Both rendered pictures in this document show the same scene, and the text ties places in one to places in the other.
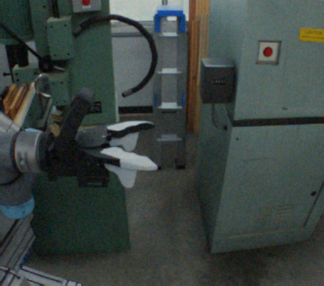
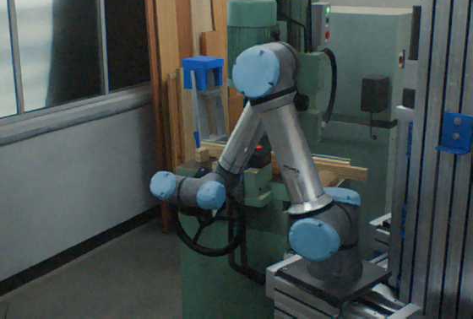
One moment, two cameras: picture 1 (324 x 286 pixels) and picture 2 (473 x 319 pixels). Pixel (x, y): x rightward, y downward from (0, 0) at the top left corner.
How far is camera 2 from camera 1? 2.48 m
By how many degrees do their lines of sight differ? 52
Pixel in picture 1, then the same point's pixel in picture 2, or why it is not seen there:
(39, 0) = (283, 36)
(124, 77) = (74, 193)
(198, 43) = (181, 108)
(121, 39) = (67, 131)
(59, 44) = (320, 77)
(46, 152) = not seen: outside the picture
